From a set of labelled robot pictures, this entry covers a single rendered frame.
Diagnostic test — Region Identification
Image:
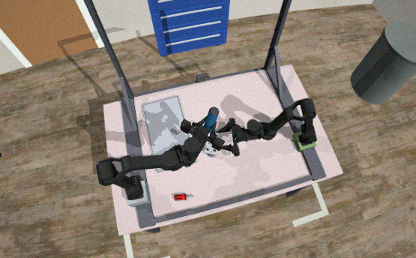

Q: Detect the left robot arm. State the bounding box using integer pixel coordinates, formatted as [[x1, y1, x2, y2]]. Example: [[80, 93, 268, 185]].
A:
[[232, 98, 317, 146]]

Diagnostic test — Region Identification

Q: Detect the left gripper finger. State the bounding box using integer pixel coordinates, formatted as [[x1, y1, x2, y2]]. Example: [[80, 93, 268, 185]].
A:
[[221, 144, 233, 153], [216, 122, 231, 133]]

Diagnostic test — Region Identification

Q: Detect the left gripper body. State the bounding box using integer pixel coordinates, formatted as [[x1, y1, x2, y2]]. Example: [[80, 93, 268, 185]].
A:
[[229, 118, 249, 157]]

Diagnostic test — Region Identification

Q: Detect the grey metal bracket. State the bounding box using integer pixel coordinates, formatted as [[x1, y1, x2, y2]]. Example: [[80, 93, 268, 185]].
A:
[[204, 141, 218, 155]]

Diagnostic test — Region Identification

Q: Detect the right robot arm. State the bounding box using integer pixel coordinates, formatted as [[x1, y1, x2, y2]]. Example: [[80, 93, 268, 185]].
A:
[[96, 124, 210, 200]]

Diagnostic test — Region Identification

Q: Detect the red screwdriver handle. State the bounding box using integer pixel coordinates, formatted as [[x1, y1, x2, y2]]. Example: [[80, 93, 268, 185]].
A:
[[174, 194, 194, 201]]

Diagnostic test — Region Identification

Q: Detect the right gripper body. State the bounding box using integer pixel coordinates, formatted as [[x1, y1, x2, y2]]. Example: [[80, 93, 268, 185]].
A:
[[181, 119, 225, 152]]

